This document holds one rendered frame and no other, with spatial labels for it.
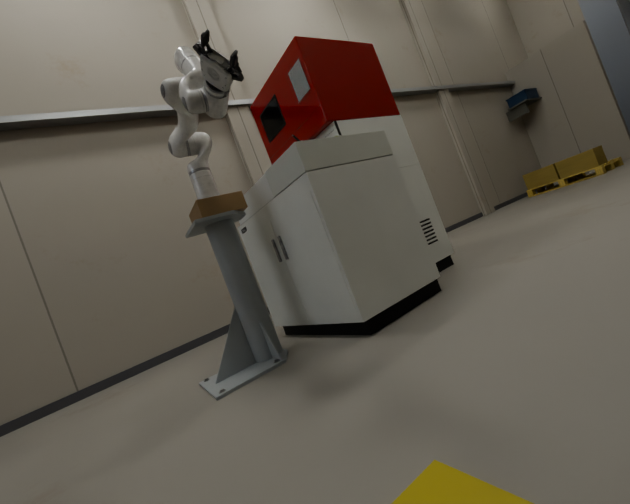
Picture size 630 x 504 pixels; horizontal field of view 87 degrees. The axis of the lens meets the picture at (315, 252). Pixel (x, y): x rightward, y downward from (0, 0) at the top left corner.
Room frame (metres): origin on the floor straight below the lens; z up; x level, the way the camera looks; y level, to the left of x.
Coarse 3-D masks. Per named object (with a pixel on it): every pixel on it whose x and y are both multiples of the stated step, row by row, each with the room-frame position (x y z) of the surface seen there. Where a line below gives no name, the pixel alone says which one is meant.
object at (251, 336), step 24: (216, 216) 1.67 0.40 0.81; (240, 216) 1.85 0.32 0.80; (216, 240) 1.75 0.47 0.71; (240, 240) 1.82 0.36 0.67; (240, 264) 1.76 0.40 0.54; (240, 288) 1.75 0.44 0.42; (240, 312) 1.77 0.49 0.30; (264, 312) 1.79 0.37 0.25; (240, 336) 1.78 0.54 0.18; (264, 336) 1.76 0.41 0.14; (240, 360) 1.75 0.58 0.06; (264, 360) 1.75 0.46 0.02; (216, 384) 1.66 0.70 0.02; (240, 384) 1.52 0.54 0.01
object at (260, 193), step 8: (264, 176) 1.80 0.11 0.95; (256, 184) 1.90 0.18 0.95; (264, 184) 1.83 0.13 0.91; (248, 192) 2.01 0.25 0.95; (256, 192) 1.93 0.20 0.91; (264, 192) 1.86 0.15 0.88; (248, 200) 2.04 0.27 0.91; (256, 200) 1.96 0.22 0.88; (264, 200) 1.88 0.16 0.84; (248, 208) 2.07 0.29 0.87; (256, 208) 1.99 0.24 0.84; (248, 216) 2.11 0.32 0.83; (240, 224) 2.24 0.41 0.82
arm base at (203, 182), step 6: (192, 174) 1.78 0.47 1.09; (198, 174) 1.78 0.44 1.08; (204, 174) 1.78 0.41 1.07; (210, 174) 1.82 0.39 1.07; (192, 180) 1.79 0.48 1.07; (198, 180) 1.77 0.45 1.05; (204, 180) 1.78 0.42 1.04; (210, 180) 1.80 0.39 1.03; (198, 186) 1.78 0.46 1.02; (204, 186) 1.77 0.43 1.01; (210, 186) 1.79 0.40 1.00; (216, 186) 1.83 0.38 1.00; (198, 192) 1.78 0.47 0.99; (204, 192) 1.77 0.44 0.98; (210, 192) 1.78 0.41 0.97; (216, 192) 1.81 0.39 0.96; (198, 198) 1.80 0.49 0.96
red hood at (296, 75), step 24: (288, 48) 2.19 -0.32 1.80; (312, 48) 2.17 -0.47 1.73; (336, 48) 2.30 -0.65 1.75; (360, 48) 2.44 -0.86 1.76; (288, 72) 2.26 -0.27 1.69; (312, 72) 2.13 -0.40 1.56; (336, 72) 2.25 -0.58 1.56; (360, 72) 2.38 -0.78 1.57; (264, 96) 2.57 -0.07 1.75; (288, 96) 2.34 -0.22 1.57; (312, 96) 2.15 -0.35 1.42; (336, 96) 2.20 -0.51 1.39; (360, 96) 2.33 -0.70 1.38; (384, 96) 2.47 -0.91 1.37; (264, 120) 2.66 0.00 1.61; (288, 120) 2.42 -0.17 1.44; (312, 120) 2.22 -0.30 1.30; (336, 120) 2.16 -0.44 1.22; (264, 144) 2.77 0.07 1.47; (288, 144) 2.51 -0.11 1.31
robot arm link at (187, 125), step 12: (168, 84) 1.42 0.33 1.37; (168, 96) 1.44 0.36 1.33; (180, 108) 1.52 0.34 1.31; (180, 120) 1.62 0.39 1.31; (192, 120) 1.62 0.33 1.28; (180, 132) 1.69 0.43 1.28; (192, 132) 1.70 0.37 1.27; (168, 144) 1.79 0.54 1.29; (180, 144) 1.74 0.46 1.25; (180, 156) 1.81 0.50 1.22
